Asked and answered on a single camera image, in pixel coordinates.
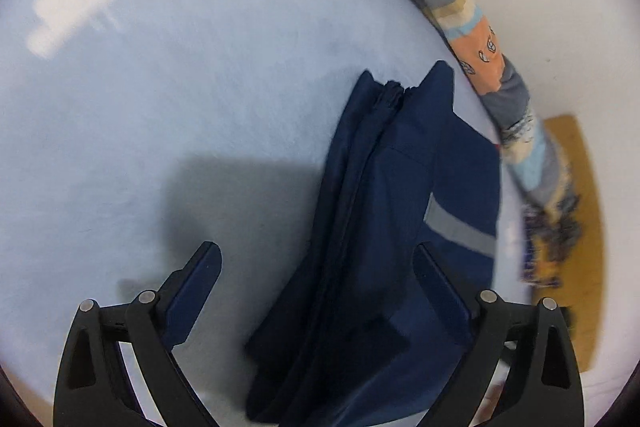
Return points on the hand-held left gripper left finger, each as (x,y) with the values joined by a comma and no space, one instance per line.
(192,302)

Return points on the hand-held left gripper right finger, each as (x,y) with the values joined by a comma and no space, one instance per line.
(440,292)

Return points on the light blue cloud blanket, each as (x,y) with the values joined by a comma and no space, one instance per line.
(200,82)

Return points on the brown wooden board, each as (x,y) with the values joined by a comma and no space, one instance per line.
(590,217)

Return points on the navy blue jacket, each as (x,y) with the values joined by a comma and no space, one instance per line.
(390,187)

